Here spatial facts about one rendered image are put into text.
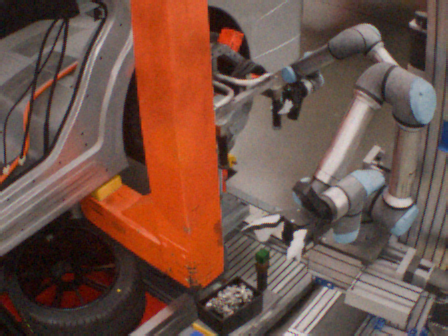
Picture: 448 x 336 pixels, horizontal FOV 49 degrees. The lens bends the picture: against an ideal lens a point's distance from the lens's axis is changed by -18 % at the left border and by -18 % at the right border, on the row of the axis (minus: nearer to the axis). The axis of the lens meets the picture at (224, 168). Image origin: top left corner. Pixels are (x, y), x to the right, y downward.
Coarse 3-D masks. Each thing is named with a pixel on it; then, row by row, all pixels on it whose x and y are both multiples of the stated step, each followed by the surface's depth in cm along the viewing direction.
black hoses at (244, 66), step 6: (240, 60) 238; (246, 60) 236; (252, 60) 237; (240, 66) 235; (246, 66) 235; (252, 66) 234; (258, 66) 235; (234, 72) 236; (240, 72) 235; (246, 72) 234; (252, 72) 244; (258, 72) 242; (264, 72) 240; (234, 84) 236
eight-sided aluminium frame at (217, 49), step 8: (216, 48) 231; (224, 48) 234; (216, 56) 232; (224, 56) 243; (232, 56) 241; (240, 56) 245; (240, 88) 261; (248, 88) 259; (248, 104) 263; (232, 136) 263; (216, 144) 263; (232, 144) 264
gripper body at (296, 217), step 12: (324, 204) 131; (288, 216) 129; (300, 216) 128; (312, 216) 127; (324, 216) 132; (288, 228) 129; (300, 228) 126; (324, 228) 133; (288, 240) 131; (312, 240) 129
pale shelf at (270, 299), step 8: (248, 280) 219; (264, 296) 211; (272, 296) 211; (280, 296) 210; (264, 304) 207; (272, 304) 207; (264, 312) 205; (256, 320) 202; (192, 328) 199; (208, 328) 199; (240, 328) 198; (248, 328) 200
